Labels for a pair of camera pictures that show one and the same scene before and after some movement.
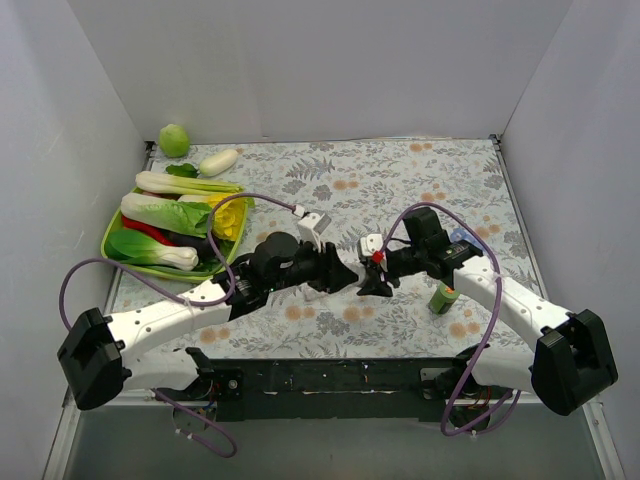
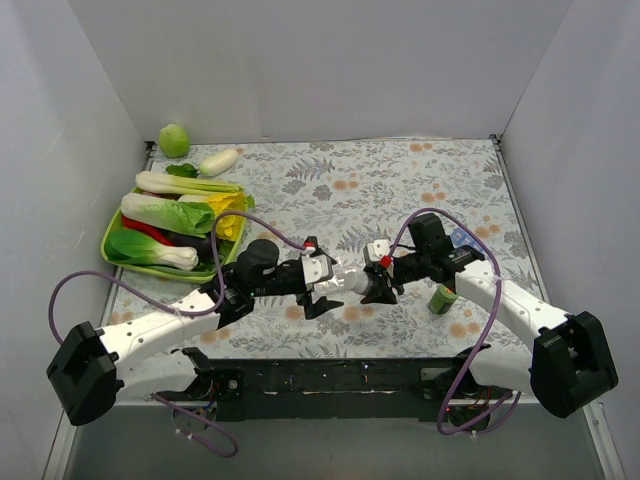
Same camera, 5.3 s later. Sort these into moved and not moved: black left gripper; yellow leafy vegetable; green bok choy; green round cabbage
Moved: black left gripper
Not moved: green bok choy; yellow leafy vegetable; green round cabbage
